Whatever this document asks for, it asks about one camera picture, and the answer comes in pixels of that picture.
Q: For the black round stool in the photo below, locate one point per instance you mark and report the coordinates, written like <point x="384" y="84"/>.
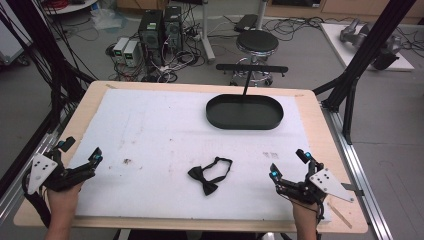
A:
<point x="257" y="41"/>

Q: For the white foam mat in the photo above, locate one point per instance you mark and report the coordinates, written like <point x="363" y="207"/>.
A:
<point x="166" y="133"/>

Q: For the small metal bracket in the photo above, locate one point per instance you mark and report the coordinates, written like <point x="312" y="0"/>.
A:
<point x="351" y="188"/>

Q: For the aluminium frame rail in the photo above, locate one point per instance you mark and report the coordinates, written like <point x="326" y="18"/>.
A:
<point x="20" y="186"/>
<point x="361" y="180"/>

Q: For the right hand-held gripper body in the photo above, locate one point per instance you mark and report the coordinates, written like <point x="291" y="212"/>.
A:
<point x="328" y="183"/>

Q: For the black tray with bar stand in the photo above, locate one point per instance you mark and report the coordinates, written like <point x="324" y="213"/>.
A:
<point x="244" y="113"/>

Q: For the black frame post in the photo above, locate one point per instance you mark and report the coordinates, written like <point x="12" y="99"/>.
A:
<point x="370" y="50"/>
<point x="50" y="56"/>

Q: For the white floor board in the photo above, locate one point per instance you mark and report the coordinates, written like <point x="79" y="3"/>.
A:
<point x="336" y="43"/>

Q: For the black bow tie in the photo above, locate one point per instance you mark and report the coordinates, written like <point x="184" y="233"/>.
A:
<point x="198" y="173"/>

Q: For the clear plastic bag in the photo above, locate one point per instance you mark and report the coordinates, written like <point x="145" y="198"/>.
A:
<point x="108" y="19"/>

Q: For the flat black box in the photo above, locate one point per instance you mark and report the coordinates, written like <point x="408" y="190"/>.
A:
<point x="246" y="22"/>

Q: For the person's right hand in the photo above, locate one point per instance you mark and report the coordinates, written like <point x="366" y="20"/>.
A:
<point x="305" y="211"/>

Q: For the person's left hand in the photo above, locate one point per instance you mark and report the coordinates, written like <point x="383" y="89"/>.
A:
<point x="61" y="201"/>

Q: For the white table leg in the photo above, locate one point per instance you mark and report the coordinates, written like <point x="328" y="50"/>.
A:
<point x="261" y="15"/>
<point x="207" y="36"/>

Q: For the thin wooden stick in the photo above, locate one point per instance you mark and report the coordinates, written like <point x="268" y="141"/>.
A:
<point x="340" y="215"/>

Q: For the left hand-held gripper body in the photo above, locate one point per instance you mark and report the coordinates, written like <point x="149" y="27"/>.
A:
<point x="40" y="171"/>

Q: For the grey power supply unit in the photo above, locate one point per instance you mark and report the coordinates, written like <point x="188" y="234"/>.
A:
<point x="130" y="54"/>
<point x="119" y="50"/>

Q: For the round white table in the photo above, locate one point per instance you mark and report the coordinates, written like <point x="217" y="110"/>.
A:
<point x="71" y="6"/>

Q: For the black computer tower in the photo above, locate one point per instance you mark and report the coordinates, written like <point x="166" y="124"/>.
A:
<point x="150" y="36"/>
<point x="173" y="28"/>

